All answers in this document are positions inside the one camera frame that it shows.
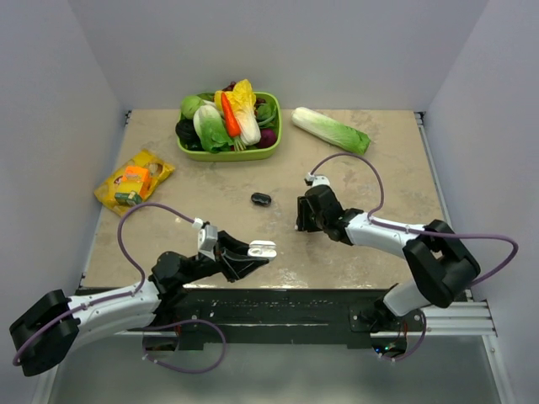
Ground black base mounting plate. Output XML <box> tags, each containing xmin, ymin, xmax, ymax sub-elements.
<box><xmin>73</xmin><ymin>287</ymin><xmax>422</xmax><ymax>352</ymax></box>

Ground yellow snack bag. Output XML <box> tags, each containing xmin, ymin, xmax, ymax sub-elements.
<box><xmin>93</xmin><ymin>149</ymin><xmax>175</xmax><ymax>216</ymax></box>

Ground dark black vegetable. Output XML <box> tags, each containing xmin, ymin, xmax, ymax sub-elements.
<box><xmin>175</xmin><ymin>119</ymin><xmax>200</xmax><ymax>144</ymax></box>

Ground aluminium front rail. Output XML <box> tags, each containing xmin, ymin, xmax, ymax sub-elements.
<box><xmin>149</xmin><ymin>290</ymin><xmax>494</xmax><ymax>343</ymax></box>

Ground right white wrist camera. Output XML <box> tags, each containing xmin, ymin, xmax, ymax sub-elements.
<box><xmin>304</xmin><ymin>173</ymin><xmax>330</xmax><ymax>188</ymax></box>

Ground green plastic vegetable tray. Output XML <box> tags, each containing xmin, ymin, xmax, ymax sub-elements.
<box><xmin>176</xmin><ymin>91</ymin><xmax>283</xmax><ymax>162</ymax></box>

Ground black earbud case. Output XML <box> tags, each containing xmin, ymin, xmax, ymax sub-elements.
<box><xmin>250</xmin><ymin>192</ymin><xmax>272</xmax><ymax>207</ymax></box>

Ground napa cabbage on table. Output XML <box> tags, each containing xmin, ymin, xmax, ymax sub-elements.
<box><xmin>291</xmin><ymin>107</ymin><xmax>371</xmax><ymax>155</ymax></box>

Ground round green vegetable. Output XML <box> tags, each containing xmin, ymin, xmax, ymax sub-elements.
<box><xmin>180</xmin><ymin>95</ymin><xmax>205</xmax><ymax>120</ymax></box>

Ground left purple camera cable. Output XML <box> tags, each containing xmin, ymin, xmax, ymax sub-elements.
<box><xmin>12</xmin><ymin>202</ymin><xmax>199</xmax><ymax>366</ymax></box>

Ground white earbud charging case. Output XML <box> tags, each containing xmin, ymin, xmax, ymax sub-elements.
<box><xmin>248</xmin><ymin>240</ymin><xmax>277</xmax><ymax>261</ymax></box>

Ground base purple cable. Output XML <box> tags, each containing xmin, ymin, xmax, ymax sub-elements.
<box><xmin>134</xmin><ymin>318</ymin><xmax>227</xmax><ymax>375</ymax></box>
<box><xmin>377</xmin><ymin>311</ymin><xmax>427</xmax><ymax>363</ymax></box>

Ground orange green small box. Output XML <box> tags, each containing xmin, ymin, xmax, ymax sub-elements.
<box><xmin>114</xmin><ymin>166</ymin><xmax>151</xmax><ymax>206</ymax></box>

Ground dark green spinach leaves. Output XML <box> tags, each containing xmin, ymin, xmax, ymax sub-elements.
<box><xmin>255</xmin><ymin>102</ymin><xmax>277</xmax><ymax>129</ymax></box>

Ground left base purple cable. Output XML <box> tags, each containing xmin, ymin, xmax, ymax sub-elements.
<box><xmin>134</xmin><ymin>318</ymin><xmax>227</xmax><ymax>375</ymax></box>

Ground purple beet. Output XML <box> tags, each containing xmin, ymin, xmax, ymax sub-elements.
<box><xmin>256</xmin><ymin>128</ymin><xmax>277</xmax><ymax>149</ymax></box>

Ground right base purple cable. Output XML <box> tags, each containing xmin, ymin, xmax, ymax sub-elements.
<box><xmin>377</xmin><ymin>311</ymin><xmax>427</xmax><ymax>363</ymax></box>

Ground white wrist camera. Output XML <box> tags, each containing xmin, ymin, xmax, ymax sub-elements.
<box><xmin>304</xmin><ymin>173</ymin><xmax>330</xmax><ymax>188</ymax></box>
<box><xmin>192</xmin><ymin>217</ymin><xmax>218</xmax><ymax>261</ymax></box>

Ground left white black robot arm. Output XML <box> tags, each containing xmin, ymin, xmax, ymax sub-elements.
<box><xmin>9</xmin><ymin>228</ymin><xmax>277</xmax><ymax>377</ymax></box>

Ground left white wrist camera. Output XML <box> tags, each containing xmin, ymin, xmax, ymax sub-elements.
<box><xmin>192</xmin><ymin>217</ymin><xmax>218</xmax><ymax>261</ymax></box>

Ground yellow leaf cabbage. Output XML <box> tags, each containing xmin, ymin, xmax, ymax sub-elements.
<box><xmin>214</xmin><ymin>79</ymin><xmax>260</xmax><ymax>151</ymax></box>

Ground green white bok choy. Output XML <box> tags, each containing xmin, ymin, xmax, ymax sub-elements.
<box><xmin>193</xmin><ymin>105</ymin><xmax>232</xmax><ymax>153</ymax></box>

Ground orange toy carrot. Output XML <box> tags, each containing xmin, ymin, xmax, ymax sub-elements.
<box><xmin>221</xmin><ymin>92</ymin><xmax>241</xmax><ymax>138</ymax></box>

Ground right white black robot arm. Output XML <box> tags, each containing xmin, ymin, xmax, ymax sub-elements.
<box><xmin>296</xmin><ymin>185</ymin><xmax>480</xmax><ymax>332</ymax></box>

